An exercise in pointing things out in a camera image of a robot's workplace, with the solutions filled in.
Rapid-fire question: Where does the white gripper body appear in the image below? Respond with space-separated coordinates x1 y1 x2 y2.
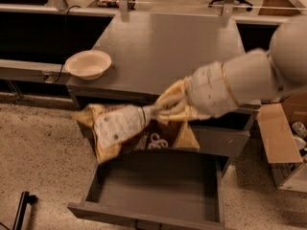
186 61 239 119

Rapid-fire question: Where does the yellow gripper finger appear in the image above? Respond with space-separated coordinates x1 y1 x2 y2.
155 77 189 110
157 109 210 122

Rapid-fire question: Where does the brown chip bag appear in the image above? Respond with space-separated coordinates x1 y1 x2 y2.
72 104 201 164

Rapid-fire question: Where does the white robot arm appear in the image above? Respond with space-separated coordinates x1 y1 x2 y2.
156 15 307 122

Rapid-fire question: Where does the grey top drawer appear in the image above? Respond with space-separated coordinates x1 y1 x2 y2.
74 111 251 159

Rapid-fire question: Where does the grey open middle drawer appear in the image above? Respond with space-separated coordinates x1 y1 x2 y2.
68 150 228 230

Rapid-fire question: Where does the grey drawer cabinet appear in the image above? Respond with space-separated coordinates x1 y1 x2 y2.
65 11 263 230

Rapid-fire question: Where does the open cardboard box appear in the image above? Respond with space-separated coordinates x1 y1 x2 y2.
257 93 307 193

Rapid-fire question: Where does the white bowl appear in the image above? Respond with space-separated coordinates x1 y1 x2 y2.
64 50 112 81

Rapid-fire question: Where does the black office chair base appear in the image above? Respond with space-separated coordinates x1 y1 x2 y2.
208 0 254 12

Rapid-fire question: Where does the wooden cabinet in background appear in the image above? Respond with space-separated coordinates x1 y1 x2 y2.
259 0 307 16

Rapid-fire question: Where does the black bar on floor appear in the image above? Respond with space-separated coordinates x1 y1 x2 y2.
12 191 37 230

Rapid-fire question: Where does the black cable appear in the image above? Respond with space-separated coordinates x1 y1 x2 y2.
51 5 83 84

